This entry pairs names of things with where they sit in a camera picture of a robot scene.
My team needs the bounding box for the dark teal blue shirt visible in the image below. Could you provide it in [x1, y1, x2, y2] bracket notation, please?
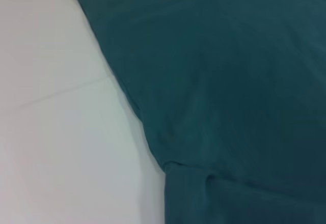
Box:
[65, 0, 326, 224]

